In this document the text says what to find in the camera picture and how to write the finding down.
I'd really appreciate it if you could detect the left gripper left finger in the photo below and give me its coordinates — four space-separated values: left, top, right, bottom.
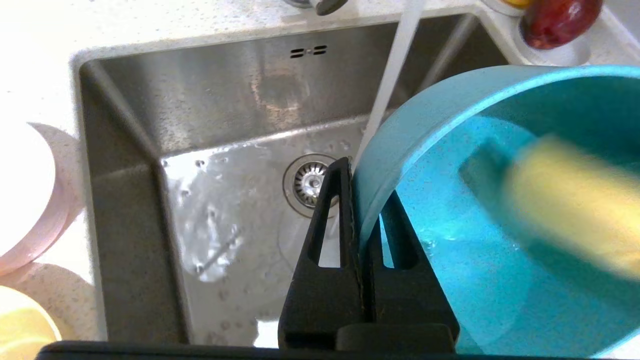
278 156 362 350

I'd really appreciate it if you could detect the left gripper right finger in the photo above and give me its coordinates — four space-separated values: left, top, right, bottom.
360 190 461 352

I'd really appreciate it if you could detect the blue plastic bowl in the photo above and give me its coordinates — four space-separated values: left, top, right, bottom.
352 65 640 359

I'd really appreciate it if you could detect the green and yellow sponge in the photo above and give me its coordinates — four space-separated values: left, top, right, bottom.
460 135 640 282

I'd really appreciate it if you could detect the stainless steel sink basin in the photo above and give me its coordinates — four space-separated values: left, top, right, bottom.
70 10 516 347

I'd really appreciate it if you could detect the round metal drain strainer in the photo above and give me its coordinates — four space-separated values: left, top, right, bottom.
282 154 347 220

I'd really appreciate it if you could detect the running water stream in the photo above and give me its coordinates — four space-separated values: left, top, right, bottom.
352 0 427 162

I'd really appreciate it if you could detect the small white dish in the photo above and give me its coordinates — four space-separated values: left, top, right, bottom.
480 0 526 19
517 22 594 67

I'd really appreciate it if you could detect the chrome faucet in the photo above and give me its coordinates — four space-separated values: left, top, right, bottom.
285 0 349 16

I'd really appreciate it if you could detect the yellow plastic bowl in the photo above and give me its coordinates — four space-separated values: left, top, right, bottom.
0 285 64 360

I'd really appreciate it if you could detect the pink plastic bowl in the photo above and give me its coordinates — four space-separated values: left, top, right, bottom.
0 122 86 277

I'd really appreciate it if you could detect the dark red apple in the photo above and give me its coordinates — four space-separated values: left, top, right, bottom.
522 0 604 50

